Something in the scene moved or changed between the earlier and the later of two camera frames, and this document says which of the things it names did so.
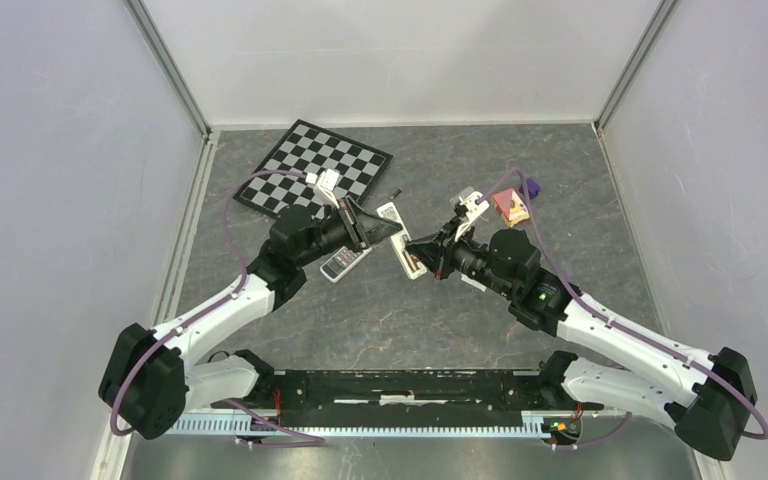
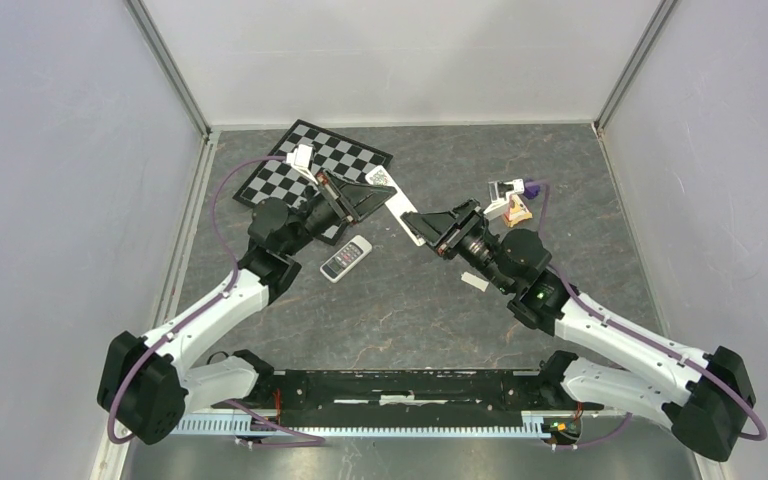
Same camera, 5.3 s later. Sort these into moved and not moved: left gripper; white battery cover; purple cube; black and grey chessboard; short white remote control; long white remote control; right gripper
Moved: left gripper; right gripper; long white remote control
Not moved: white battery cover; black and grey chessboard; purple cube; short white remote control
